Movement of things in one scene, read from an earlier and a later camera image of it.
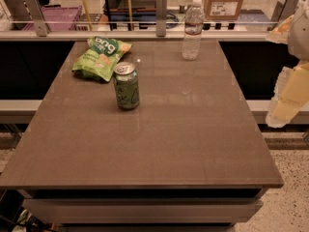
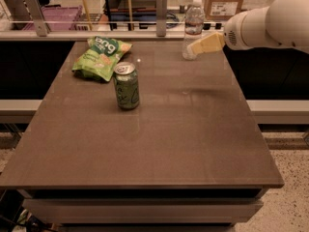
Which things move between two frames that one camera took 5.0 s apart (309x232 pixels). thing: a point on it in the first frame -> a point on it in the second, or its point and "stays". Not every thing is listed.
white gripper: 299,33 -> 234,32
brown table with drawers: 188,155 stays
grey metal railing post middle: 161,14 stays
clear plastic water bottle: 194,20 stays
